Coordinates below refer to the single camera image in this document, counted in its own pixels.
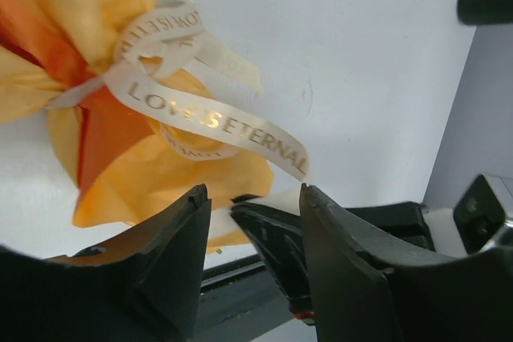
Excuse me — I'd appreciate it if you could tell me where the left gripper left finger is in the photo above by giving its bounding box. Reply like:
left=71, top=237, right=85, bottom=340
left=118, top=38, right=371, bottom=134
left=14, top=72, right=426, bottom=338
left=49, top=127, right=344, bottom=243
left=1, top=185, right=212, bottom=341

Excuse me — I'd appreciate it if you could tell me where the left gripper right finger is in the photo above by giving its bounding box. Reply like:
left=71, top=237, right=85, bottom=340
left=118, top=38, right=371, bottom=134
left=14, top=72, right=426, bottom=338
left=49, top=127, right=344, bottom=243
left=300, top=186, right=512, bottom=341

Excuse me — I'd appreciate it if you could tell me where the cream printed ribbon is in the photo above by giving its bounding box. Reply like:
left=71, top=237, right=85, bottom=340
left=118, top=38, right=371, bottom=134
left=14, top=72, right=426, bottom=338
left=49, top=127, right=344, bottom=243
left=48, top=0, right=309, bottom=182

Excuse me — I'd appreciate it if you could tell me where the orange paper flower wrapping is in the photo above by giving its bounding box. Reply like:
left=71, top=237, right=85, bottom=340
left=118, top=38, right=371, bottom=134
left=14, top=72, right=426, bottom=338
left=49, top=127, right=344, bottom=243
left=1, top=0, right=273, bottom=227

